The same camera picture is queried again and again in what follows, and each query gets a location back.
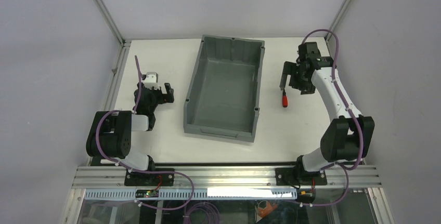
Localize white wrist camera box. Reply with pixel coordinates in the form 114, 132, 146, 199
141, 72, 160, 90

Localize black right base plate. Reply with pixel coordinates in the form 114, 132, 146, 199
275, 167, 328, 187

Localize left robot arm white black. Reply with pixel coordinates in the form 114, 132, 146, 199
86, 83, 174, 172

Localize red handled screwdriver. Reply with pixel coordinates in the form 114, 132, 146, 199
282, 89, 289, 108

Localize coiled purple cable below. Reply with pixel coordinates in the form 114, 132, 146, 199
183, 202, 221, 224

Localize left aluminium corner post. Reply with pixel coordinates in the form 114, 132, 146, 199
93, 0, 125, 46

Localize white slotted cable duct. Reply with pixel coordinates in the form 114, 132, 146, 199
84, 187, 297, 201

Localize grey plastic bin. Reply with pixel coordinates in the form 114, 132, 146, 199
183, 35, 265, 143

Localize right aluminium corner post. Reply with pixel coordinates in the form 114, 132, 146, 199
328, 0, 352, 32

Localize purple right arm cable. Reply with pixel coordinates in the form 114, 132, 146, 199
291, 29, 365, 207

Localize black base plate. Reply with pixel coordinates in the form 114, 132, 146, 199
275, 167, 328, 187
124, 168, 175, 187

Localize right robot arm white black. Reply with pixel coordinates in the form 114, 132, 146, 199
149, 35, 374, 177

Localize orange object under table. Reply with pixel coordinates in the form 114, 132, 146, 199
256, 200, 278, 219

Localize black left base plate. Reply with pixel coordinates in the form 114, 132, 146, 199
124, 168, 175, 187

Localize aluminium corner post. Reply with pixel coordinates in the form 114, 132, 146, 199
93, 0, 125, 46
328, 0, 352, 32

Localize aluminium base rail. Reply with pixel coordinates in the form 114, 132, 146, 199
72, 164, 382, 189

